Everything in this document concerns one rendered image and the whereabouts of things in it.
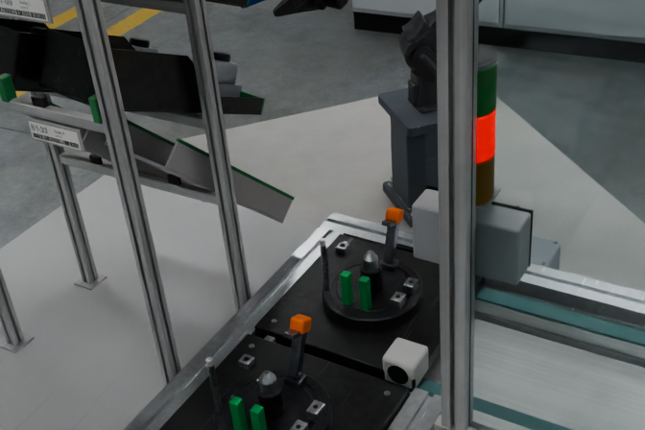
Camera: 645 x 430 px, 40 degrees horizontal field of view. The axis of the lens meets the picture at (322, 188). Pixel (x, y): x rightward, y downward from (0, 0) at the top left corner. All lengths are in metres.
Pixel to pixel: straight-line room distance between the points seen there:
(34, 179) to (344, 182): 2.20
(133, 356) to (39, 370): 0.14
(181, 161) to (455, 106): 0.48
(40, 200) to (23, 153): 0.43
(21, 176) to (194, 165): 2.62
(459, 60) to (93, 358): 0.82
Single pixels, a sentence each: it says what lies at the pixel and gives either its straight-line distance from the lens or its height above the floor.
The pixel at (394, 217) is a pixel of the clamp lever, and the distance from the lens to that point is 1.24.
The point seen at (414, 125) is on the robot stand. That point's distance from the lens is 1.49.
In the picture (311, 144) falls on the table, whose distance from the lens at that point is 1.87.
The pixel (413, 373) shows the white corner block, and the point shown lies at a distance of 1.13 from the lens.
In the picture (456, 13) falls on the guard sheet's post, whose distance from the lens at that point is 0.79.
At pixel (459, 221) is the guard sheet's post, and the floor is 1.26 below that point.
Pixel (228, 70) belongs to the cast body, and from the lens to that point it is 1.27.
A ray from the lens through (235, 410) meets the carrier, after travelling 1.03.
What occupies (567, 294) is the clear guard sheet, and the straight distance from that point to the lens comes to 0.91.
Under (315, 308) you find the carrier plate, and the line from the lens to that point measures 1.25.
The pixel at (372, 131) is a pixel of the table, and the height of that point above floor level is 0.86.
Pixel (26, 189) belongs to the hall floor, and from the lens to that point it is 3.70.
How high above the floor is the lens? 1.76
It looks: 32 degrees down
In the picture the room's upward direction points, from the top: 5 degrees counter-clockwise
